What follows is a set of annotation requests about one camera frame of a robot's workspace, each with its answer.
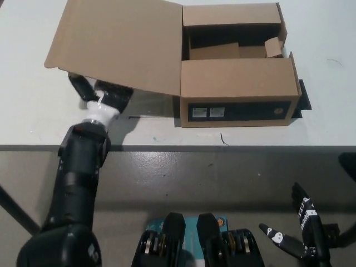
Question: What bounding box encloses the flat cardboard insert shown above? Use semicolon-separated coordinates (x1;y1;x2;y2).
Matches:
189;42;266;61

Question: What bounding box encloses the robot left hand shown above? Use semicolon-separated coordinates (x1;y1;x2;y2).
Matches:
68;72;134;128

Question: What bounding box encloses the dark rounded object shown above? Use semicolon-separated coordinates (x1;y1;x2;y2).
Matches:
337;152;356;179

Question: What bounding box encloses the small cardboard insert box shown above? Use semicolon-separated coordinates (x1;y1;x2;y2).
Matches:
264;37;284;59

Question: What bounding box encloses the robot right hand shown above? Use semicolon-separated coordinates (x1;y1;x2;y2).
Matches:
259;182;332;267

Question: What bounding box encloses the black floor foot plate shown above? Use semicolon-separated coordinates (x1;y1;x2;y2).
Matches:
322;222;340;240

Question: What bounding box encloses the brown cardboard storage box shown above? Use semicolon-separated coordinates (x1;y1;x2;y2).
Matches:
43;0;303;128

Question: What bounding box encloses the black diagonal table leg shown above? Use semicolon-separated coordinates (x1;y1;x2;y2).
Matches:
0;184;40;232

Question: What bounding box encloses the black curved table leg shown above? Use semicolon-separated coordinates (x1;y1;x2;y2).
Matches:
338;219;356;249

